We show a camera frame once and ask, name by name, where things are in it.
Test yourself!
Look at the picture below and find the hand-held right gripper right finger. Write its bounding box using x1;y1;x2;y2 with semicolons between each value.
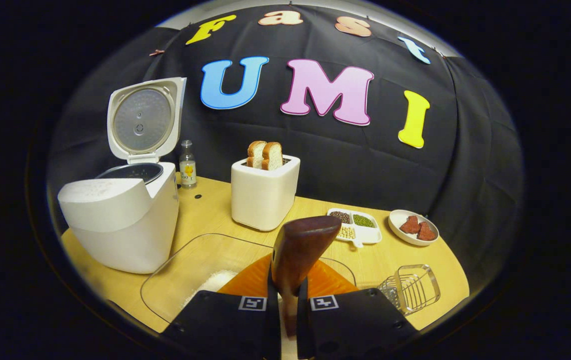
296;257;419;360

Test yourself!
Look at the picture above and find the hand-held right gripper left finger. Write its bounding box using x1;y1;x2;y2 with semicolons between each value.
160;252;282;360

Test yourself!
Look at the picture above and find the white rice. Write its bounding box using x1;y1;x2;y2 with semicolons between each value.
180;270;239;311

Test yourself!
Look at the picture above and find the metal wire chopstick holder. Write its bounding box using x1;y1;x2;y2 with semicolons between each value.
378;264;441;316

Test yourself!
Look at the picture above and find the clear plastic rice box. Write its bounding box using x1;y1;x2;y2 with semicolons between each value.
140;233;357;325

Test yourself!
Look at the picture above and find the brown wooden spoon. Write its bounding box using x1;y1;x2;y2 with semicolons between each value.
270;215;342;338

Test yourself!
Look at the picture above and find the white rice cooker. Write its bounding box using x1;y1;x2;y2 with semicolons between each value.
57;76;187;275

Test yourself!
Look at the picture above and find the white divided dish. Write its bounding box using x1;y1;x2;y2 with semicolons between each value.
327;208;383;249

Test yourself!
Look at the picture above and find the round white plate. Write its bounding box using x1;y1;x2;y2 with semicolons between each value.
388;209;440;247

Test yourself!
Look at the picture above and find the red meat piece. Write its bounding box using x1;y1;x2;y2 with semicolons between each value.
399;215;421;235
416;221;437;242

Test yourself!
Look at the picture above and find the white toaster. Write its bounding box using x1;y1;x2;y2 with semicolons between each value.
230;155;301;232

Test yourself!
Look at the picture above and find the small glass bottle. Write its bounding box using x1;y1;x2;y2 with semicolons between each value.
179;140;198;189

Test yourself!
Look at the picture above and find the black backdrop cloth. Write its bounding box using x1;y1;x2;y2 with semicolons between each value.
45;5;524;296

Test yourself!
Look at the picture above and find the toasted bread slice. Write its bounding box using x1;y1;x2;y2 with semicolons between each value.
261;142;284;171
246;140;267;169

